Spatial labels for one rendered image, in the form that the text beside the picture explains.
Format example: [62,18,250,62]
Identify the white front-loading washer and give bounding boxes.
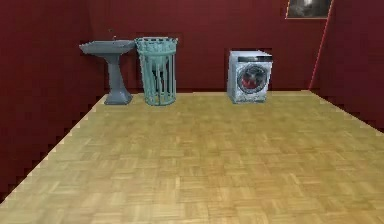
[226,50,274,105]

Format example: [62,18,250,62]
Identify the teal slatted laundry basket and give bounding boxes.
[134,36,179,107]

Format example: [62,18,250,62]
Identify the framed dark wall picture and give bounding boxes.
[285,0,334,20]

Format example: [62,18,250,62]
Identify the grey pedestal sink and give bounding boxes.
[79,34,137,106]

